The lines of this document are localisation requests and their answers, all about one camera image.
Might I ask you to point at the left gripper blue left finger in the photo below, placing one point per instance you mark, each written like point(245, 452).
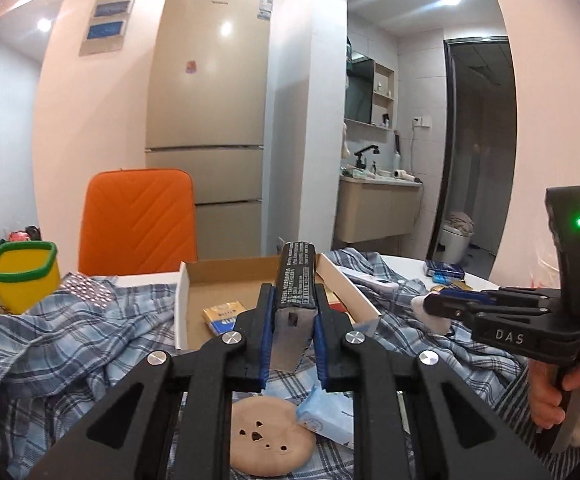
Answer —
point(258, 331)

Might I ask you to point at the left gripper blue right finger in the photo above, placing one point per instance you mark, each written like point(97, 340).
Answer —
point(334, 366)

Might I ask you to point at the orange blue cigarette pack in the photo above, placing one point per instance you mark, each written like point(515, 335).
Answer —
point(221, 318)

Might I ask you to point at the black Face tissue pack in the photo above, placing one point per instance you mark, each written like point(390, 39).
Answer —
point(294, 306)

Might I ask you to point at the light blue tissue pack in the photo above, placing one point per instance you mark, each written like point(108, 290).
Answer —
point(330, 415)

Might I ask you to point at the tan round bear pad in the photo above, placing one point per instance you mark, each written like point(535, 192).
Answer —
point(266, 440)

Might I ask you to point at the red gold cigarette pack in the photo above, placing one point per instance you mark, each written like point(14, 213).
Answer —
point(335, 303)

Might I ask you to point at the person's right hand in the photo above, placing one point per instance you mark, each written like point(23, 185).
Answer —
point(545, 399)

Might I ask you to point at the white remote control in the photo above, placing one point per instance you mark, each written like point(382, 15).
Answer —
point(369, 281)

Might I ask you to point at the open cardboard tray box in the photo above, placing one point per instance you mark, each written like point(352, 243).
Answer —
point(205, 284)

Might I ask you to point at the yellow cigarette pack on table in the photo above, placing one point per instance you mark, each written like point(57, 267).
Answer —
point(455, 285)

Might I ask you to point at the blue cigarette pack on table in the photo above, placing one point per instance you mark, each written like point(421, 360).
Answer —
point(450, 271)

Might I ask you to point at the bathroom vanity cabinet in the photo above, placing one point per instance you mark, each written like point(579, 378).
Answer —
point(374, 209)

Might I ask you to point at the orange chair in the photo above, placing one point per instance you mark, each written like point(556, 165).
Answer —
point(137, 221)

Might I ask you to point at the black faucet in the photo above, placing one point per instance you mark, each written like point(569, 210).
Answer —
point(365, 157)

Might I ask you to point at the white hair dryer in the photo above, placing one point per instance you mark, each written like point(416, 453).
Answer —
point(403, 175)

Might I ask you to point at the rhinestone sheet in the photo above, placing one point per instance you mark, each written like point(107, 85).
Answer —
point(87, 289)

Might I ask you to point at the blue plaid shirt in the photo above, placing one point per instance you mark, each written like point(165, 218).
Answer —
point(62, 356)

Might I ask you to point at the yellow bin with green rim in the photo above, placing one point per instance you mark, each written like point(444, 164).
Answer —
point(29, 272)

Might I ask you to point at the bathroom mirror cabinet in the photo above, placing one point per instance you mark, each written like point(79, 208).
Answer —
point(370, 92)

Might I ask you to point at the red bag on floor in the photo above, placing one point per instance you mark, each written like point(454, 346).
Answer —
point(28, 233)

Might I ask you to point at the beige refrigerator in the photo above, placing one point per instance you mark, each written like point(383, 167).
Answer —
point(206, 115)

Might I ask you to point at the wall electrical panel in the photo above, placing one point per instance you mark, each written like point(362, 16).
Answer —
point(107, 27)

